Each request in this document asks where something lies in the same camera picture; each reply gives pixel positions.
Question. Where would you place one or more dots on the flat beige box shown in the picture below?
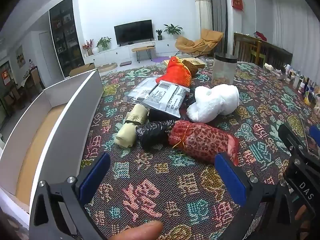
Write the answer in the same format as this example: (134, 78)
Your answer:
(199, 62)

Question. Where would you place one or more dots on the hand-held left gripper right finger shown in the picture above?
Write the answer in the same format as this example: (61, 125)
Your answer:
(230, 177)

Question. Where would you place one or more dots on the black glass display cabinet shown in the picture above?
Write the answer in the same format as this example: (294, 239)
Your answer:
(65, 37)

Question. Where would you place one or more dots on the dark wooden railing frame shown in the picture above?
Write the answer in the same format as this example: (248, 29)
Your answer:
(272, 52)

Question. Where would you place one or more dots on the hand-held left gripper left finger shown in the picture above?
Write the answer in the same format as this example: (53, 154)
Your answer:
(93, 177)

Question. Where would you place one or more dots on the grey printed packet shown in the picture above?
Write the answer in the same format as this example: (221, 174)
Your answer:
(165, 97)

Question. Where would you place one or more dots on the purple floor mat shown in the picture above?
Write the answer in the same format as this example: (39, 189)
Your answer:
(160, 59)

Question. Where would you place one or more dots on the white standing air conditioner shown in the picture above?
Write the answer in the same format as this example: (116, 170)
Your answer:
(203, 10)

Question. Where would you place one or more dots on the brown cardboard box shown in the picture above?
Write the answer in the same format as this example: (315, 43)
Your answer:
(82, 69)

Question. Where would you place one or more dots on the brown knitted cloth bundle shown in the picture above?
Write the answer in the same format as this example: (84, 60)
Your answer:
(191, 68)

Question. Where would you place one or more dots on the flat screen television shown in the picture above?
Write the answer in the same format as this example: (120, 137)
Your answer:
(133, 32)

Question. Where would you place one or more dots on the beige cloth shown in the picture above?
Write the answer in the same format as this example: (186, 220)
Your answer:
(127, 132)

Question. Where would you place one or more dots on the person's left hand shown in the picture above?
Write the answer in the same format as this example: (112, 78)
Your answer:
(142, 231)

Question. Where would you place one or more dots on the round white vase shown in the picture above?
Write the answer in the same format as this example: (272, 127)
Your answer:
(95, 50)

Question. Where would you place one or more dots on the clear plastic zip bag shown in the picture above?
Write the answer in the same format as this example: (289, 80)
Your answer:
(138, 88)

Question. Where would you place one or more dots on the white sheer curtain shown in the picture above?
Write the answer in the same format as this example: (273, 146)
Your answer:
(295, 25)

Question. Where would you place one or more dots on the orange lounge chair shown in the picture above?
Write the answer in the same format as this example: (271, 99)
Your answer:
(195, 43)

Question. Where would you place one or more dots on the round beige floor cushion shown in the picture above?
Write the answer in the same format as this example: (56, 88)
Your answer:
(107, 67)

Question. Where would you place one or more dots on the red wall hanging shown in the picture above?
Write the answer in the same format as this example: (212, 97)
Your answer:
(237, 1)

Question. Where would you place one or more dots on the white cardboard box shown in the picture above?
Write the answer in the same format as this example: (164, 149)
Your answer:
(70, 120)

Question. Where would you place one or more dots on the white fluffy plush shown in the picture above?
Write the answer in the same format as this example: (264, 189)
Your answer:
(212, 105)

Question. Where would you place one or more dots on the small wooden bench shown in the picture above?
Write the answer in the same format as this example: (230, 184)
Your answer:
(142, 49)

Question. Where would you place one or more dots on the grey curtain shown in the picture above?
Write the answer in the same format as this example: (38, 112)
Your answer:
(220, 10)

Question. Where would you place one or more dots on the red cloth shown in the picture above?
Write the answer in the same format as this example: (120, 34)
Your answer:
(260, 36)

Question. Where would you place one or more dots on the orange fish plush toy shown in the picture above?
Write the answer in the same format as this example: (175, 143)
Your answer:
(175, 72)

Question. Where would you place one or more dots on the small green chair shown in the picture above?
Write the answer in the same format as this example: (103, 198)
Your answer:
(257, 53)

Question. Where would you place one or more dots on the black garbage bag roll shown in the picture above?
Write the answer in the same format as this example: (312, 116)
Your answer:
(152, 135)

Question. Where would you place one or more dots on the dark dining table with chairs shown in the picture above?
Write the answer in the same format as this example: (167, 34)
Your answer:
(22, 87)

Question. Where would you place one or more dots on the leafy potted plant white pot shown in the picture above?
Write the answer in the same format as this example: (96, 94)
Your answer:
(103, 42)

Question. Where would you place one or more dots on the red mesh bundle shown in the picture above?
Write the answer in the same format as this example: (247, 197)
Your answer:
(200, 140)

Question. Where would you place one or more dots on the white door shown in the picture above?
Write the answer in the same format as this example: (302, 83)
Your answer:
(46, 55)

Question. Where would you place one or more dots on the red flowers in vase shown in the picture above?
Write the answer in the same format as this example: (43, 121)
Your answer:
(88, 46)

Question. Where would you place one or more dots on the small potted plant black pot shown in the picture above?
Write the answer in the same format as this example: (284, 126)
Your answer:
(159, 35)

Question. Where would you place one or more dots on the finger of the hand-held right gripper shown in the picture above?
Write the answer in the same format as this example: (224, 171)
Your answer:
(315, 132)
(290, 137)

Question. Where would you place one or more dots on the white television cabinet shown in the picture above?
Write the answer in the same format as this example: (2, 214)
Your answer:
(115, 53)

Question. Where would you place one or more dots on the clear plastic jar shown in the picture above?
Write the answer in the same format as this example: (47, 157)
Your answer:
(223, 72)

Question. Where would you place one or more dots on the large green potted plant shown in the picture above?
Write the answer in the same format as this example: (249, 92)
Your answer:
(173, 29)

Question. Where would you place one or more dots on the row of small bottles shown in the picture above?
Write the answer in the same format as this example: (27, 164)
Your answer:
(300, 82)

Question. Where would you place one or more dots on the colourful patterned woven blanket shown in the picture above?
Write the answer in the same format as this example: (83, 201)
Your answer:
(175, 180)

